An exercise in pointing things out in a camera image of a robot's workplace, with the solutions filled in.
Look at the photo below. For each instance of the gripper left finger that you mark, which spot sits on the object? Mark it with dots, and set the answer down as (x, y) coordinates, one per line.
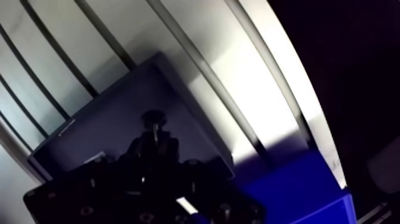
(103, 194)

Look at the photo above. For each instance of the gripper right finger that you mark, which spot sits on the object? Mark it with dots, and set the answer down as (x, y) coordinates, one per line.
(212, 194)

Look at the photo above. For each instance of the steel bolt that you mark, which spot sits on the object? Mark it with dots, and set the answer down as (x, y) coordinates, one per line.
(154, 125)

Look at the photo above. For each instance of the blue bin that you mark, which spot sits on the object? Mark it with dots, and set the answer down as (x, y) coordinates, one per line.
(297, 194)

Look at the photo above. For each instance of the dark blue-grey tray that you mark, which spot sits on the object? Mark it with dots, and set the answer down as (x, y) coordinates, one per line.
(125, 109)

